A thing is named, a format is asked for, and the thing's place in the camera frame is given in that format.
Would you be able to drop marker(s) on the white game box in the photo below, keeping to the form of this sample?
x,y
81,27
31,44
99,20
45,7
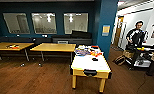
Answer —
x,y
81,46

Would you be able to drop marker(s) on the dark sofa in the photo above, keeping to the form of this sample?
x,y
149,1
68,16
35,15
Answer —
x,y
73,38

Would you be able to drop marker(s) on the flat red item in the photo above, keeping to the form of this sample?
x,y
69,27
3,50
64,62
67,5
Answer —
x,y
94,46

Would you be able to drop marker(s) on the small white-top table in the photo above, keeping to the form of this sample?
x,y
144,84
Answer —
x,y
91,66

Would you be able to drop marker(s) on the long wooden desk table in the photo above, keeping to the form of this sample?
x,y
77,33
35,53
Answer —
x,y
53,47
1,46

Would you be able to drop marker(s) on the brown floor bag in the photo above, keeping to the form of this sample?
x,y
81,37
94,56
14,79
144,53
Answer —
x,y
119,60

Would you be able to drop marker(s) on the brown wooden door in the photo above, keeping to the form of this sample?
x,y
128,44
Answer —
x,y
118,30

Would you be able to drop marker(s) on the brown cardboard box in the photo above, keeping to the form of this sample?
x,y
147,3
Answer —
x,y
128,54

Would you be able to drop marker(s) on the person in dark shirt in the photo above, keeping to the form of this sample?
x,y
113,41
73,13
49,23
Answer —
x,y
136,36

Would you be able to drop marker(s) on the small yellow object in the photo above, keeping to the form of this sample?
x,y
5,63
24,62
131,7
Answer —
x,y
139,49

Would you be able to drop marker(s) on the black wheeled cart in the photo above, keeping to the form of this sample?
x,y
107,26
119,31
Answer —
x,y
139,61

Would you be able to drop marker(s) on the small orange red object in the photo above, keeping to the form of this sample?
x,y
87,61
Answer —
x,y
13,46

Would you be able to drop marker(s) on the dark wall window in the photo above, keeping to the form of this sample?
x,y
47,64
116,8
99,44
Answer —
x,y
16,22
75,22
43,22

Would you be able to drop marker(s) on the yellow wall notice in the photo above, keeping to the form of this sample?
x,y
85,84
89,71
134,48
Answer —
x,y
106,30

